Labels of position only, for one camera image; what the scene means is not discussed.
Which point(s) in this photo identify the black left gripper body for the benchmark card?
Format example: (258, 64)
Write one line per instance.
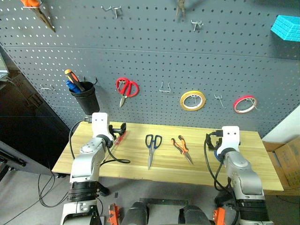
(113, 131)

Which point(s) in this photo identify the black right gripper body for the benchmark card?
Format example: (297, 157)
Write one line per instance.
(218, 136)

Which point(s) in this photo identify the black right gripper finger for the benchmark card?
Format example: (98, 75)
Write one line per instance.
(208, 141)
(215, 148)

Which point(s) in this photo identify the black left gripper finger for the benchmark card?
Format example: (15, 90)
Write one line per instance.
(115, 129)
(123, 129)

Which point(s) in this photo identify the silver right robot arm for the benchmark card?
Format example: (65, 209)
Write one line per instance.
(243, 178)

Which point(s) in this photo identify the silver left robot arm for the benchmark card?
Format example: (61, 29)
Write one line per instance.
(87, 161)

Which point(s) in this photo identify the blue tape roll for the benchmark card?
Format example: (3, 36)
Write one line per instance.
(217, 156)

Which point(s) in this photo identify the orange and black needle-nose pliers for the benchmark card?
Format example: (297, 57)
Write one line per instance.
(182, 148)

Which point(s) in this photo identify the black and blue scissors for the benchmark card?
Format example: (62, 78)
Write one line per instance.
(152, 146)

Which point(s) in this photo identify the silver metal pegboard hook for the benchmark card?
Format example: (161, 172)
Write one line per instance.
(164, 90)
(48, 88)
(196, 24)
(219, 99)
(114, 9)

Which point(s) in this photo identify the red tape roll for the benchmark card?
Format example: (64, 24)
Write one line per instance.
(237, 103)

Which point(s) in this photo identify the black plastic cup holder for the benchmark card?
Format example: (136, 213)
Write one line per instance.
(86, 102)

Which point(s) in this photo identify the yellow tape roll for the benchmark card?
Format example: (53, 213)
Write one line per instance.
(184, 103)

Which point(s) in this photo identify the black table foot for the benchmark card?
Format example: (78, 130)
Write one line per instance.
(220, 201)
(104, 189)

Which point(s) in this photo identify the orange and black screwdriver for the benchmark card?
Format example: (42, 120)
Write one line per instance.
(73, 78)

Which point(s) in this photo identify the dark rounded robot leg shape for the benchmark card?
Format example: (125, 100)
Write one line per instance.
(194, 215)
(136, 214)

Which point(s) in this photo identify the dark grey pegboard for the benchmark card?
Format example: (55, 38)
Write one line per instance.
(150, 61)

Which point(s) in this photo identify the brown cardboard box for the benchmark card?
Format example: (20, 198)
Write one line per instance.
(287, 161)

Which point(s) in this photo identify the dark metal floor bar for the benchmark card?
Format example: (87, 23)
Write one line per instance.
(164, 201)

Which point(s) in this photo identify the cyan plastic bin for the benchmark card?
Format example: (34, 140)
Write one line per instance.
(287, 29)

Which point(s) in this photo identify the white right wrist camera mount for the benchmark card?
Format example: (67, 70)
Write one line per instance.
(230, 138)

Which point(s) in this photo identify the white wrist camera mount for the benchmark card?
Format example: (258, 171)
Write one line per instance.
(100, 125)
(230, 138)

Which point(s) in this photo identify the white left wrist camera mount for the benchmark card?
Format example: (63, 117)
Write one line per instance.
(100, 125)

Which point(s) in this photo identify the orange robot bracket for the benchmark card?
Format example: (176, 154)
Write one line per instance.
(114, 214)
(219, 214)

